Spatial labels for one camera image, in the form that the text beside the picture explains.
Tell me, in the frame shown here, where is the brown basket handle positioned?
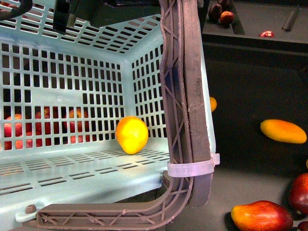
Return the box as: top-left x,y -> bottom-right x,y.
35,0 -> 215,231

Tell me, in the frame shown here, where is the light blue plastic basket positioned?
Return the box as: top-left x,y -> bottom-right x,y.
0,0 -> 216,231

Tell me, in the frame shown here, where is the yellow orange mango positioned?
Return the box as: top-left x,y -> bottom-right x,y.
260,119 -> 308,144

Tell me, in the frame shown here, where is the red yellow mango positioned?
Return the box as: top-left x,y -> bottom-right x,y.
231,200 -> 294,231

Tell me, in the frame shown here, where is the red upright mango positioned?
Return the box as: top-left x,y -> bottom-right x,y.
289,173 -> 308,215

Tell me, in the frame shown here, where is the black display shelf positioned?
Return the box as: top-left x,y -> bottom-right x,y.
167,0 -> 308,231

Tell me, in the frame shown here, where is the red apple on shelf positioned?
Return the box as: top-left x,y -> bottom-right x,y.
220,11 -> 235,26

